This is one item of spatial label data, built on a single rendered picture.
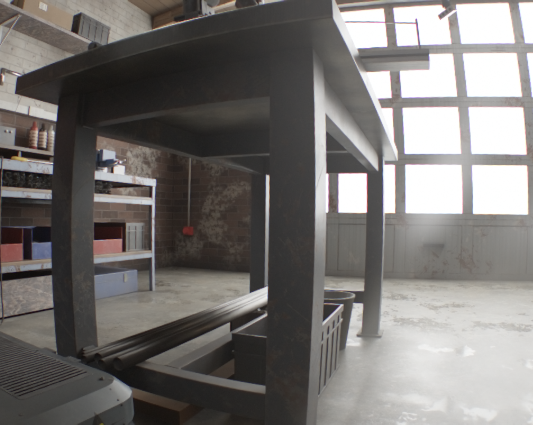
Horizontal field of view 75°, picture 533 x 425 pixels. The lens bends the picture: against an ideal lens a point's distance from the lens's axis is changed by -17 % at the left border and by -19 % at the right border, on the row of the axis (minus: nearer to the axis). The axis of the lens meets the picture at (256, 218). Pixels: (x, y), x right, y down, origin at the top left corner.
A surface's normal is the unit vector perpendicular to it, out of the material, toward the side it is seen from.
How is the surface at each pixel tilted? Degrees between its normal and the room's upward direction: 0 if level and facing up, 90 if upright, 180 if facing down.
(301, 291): 90
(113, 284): 90
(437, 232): 90
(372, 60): 90
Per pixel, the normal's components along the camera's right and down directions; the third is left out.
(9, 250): 0.92, 0.01
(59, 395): 0.01, -1.00
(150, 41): -0.39, -0.01
